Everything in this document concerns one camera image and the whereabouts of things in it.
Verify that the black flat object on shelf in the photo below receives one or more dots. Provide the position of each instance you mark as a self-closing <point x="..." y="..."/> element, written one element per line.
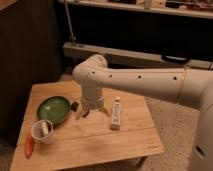
<point x="175" y="59"/>

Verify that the green bowl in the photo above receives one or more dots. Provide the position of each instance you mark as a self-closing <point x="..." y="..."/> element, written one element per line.
<point x="55" y="109"/>

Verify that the white block in cup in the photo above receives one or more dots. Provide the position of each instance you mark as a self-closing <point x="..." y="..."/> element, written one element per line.
<point x="45" y="129"/>

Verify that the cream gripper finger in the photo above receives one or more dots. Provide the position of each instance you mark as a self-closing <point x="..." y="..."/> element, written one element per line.
<point x="82" y="113"/>
<point x="104" y="110"/>

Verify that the orange carrot toy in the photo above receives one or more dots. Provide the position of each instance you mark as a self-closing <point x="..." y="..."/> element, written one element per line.
<point x="29" y="146"/>

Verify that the black rectangular block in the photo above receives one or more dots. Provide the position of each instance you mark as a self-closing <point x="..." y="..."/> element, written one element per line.
<point x="74" y="106"/>

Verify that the white cup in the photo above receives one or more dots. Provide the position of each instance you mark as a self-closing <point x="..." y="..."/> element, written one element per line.
<point x="37" y="134"/>

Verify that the metal stand pole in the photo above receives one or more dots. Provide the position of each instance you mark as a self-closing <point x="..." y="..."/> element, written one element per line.
<point x="72" y="37"/>

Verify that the wooden table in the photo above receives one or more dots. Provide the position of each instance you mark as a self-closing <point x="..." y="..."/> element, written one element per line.
<point x="89" y="140"/>

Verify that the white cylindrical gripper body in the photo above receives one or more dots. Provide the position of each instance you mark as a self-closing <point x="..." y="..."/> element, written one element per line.
<point x="89" y="104"/>

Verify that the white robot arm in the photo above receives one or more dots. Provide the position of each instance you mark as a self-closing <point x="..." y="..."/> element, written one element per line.
<point x="187" y="87"/>

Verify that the upper wooden shelf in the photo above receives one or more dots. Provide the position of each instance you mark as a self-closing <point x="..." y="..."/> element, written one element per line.
<point x="139" y="8"/>

